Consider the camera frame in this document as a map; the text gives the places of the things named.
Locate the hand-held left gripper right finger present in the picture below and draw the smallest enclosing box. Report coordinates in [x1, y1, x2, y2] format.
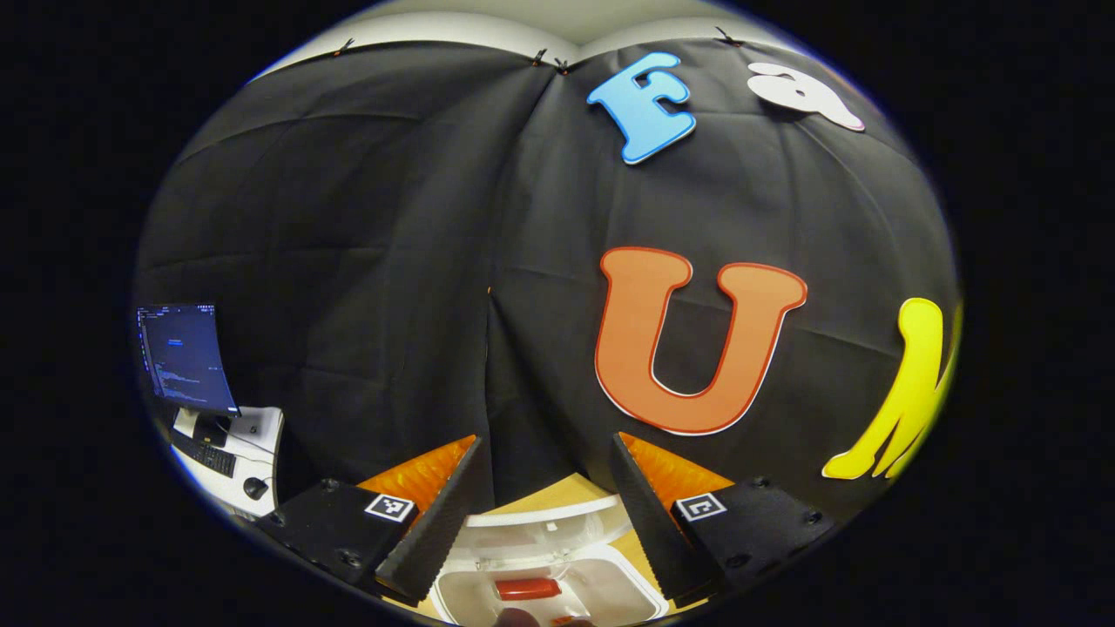
[608, 431, 837, 608]

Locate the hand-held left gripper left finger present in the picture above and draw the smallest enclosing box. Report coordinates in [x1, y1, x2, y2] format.
[257, 435, 487, 608]

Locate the white desktop garbage bin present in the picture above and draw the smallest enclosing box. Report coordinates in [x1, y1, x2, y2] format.
[429, 495, 672, 627]

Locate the red pop can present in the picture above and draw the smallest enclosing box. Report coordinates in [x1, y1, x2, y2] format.
[493, 576, 564, 602]

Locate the white side table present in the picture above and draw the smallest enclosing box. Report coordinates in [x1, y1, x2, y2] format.
[161, 405, 286, 522]

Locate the black keyboard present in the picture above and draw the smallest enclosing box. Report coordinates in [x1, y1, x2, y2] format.
[170, 427, 238, 480]

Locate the computer monitor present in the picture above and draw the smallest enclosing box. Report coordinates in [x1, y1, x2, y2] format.
[135, 302, 242, 447]

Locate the black backdrop cloth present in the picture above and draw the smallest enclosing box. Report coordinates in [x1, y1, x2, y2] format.
[131, 37, 963, 523]

